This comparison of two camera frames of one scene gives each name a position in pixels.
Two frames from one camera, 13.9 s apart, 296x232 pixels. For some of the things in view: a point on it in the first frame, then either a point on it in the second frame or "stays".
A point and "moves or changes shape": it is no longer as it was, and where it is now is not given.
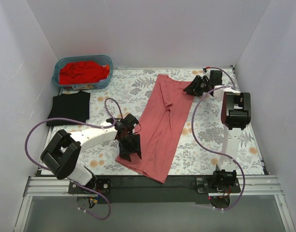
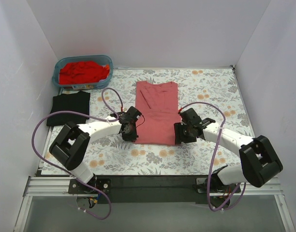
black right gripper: [199, 83] to [182, 135]
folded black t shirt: [75, 106] stays
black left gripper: [128, 145] to [129, 135]
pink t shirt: [161, 127] moves or changes shape
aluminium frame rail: [39, 186] stays
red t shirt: [79, 72] stays
